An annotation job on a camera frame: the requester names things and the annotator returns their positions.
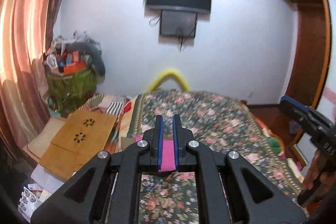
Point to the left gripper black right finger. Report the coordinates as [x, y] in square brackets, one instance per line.
[229, 188]

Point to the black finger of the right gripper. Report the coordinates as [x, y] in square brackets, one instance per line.
[294, 109]

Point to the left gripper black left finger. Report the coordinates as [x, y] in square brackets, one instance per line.
[106, 189]

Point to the magenta pink pants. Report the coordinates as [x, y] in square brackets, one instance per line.
[165, 155]

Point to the right hand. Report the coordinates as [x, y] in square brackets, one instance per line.
[327, 179]

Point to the white crumpled cloth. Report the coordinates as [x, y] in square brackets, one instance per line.
[45, 179]

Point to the wooden lap desk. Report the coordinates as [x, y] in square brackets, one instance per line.
[84, 134]

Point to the dark green floral bedspread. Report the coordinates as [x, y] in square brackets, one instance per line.
[222, 123]

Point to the green basket of clutter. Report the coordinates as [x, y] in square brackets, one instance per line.
[71, 82]

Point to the yellow curved pillow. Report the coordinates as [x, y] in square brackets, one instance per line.
[169, 74]

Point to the grey stuffed toy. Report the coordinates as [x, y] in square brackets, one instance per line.
[94, 60]

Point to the black set-top box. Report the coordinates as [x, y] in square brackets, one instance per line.
[179, 24]

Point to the pink striped curtain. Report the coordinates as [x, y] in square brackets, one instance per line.
[26, 33]

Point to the wooden door frame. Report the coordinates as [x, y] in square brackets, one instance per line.
[312, 51]

